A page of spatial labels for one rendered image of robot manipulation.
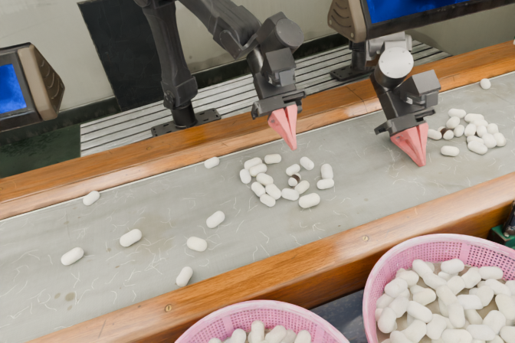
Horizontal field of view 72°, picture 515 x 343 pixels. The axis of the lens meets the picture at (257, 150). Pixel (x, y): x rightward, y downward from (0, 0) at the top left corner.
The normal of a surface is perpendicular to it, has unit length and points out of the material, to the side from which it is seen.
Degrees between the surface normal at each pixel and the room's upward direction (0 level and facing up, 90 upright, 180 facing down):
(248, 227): 0
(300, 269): 0
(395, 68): 45
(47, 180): 0
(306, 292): 90
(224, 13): 31
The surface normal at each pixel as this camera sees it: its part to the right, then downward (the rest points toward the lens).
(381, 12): 0.19, 0.05
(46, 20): 0.39, 0.53
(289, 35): 0.45, -0.33
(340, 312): -0.12, -0.79
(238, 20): 0.29, -0.51
